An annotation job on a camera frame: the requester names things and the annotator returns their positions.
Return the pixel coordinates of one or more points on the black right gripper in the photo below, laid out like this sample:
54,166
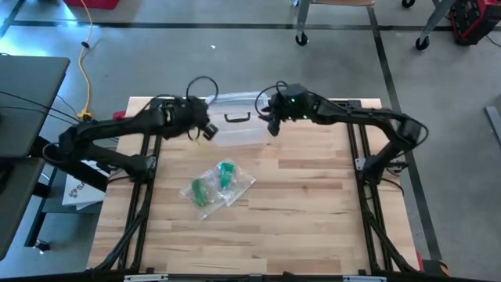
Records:
293,102

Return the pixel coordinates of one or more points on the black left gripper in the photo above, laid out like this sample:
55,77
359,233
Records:
192,115

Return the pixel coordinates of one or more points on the teal elastic bandage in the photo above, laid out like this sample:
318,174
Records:
225,174

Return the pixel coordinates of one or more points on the green elastic bandage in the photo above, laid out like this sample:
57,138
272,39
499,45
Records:
200,192

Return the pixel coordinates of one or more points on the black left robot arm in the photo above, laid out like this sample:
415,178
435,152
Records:
117,129

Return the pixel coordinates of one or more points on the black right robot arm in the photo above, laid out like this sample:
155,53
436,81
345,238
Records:
372,117

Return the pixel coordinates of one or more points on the small yellow tag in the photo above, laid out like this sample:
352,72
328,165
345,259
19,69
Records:
198,142

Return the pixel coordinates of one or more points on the clear plastic storage box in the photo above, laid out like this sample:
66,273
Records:
242,133

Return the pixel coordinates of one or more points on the red table clamp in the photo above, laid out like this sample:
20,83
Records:
118,115
419,260

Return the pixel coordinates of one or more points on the grey cart leg with caster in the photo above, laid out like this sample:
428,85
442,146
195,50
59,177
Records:
301,23
430,23

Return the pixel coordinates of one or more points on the white printed box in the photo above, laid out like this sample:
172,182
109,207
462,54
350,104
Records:
78,192

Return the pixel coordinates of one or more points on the red plastic tote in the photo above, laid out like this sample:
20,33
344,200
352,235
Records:
94,4

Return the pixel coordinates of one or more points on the grey desk top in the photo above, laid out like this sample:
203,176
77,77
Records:
35,78

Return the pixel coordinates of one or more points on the silver edge plate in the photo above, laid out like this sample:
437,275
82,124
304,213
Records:
146,278
364,279

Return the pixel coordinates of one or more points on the dark desk top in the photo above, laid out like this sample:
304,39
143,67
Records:
15,203

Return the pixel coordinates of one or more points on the red and black crate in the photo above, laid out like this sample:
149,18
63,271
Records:
473,21

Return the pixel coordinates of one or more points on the grey metal bar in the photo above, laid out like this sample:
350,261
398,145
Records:
494,125

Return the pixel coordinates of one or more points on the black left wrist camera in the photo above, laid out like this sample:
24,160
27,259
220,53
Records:
210,131

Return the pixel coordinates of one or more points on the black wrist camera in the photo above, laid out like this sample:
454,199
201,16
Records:
273,127
210,131

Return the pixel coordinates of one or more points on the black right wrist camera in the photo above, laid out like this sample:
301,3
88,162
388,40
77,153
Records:
273,127

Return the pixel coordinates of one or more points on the silver frame bracket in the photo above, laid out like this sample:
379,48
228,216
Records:
152,161
360,162

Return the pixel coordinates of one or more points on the black aluminium table frame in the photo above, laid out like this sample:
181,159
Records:
274,270

